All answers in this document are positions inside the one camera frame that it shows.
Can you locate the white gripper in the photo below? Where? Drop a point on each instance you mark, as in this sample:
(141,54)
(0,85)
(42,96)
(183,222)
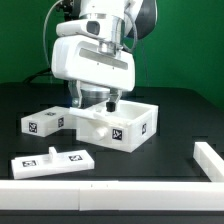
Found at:
(90,50)

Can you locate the white cabinet body box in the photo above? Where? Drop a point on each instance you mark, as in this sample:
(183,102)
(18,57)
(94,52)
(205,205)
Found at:
(142,124)

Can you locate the white door panel with knob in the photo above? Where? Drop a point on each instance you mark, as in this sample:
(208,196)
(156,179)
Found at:
(51,163)

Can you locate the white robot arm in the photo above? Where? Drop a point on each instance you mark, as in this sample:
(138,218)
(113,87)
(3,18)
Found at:
(139,16)

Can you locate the white block with tags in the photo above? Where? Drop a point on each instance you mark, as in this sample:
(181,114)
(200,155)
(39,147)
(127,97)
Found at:
(47,122)

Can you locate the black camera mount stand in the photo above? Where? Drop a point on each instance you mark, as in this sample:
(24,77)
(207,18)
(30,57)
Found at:
(70,8)

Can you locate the white front obstacle rail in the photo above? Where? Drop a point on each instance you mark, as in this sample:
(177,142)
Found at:
(111,195)

